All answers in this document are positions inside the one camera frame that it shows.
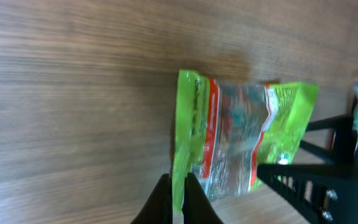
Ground green candy bag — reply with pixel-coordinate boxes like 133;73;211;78
172;70;319;212

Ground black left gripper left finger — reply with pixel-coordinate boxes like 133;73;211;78
131;174;173;224

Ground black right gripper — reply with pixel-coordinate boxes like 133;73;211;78
257;114;358;224

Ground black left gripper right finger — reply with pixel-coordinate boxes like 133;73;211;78
182;173;223;224

